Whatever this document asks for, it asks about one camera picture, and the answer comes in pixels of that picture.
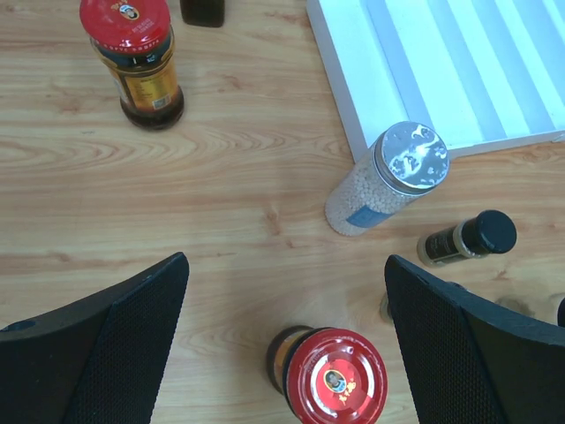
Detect red-lid sauce jar far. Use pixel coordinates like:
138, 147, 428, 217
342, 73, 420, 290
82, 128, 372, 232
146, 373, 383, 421
79, 0, 185, 131

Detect white divided tray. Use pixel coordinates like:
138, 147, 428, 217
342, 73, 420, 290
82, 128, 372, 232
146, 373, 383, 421
306, 1, 564, 159

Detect oil bottle with dark sauce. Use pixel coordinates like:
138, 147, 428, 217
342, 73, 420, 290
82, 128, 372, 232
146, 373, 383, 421
179, 0, 225, 28

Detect tall jar white beads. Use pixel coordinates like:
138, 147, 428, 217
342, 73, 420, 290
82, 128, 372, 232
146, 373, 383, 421
325, 121, 450, 237

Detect red-lid sauce jar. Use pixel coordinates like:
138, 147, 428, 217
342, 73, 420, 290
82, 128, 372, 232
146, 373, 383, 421
266, 325, 388, 424
79, 0, 185, 131

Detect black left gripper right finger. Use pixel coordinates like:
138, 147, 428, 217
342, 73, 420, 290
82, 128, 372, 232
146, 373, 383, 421
384, 255, 564, 423

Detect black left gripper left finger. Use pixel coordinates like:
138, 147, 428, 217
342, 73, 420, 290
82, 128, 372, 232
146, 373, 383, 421
1, 253, 189, 423

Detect red-lid sauce jar near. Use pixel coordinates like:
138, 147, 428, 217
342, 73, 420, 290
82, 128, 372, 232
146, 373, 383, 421
266, 325, 388, 424

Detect small black-cap spice bottle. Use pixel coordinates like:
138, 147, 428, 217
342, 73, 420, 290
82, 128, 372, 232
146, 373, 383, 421
417, 209, 517, 267

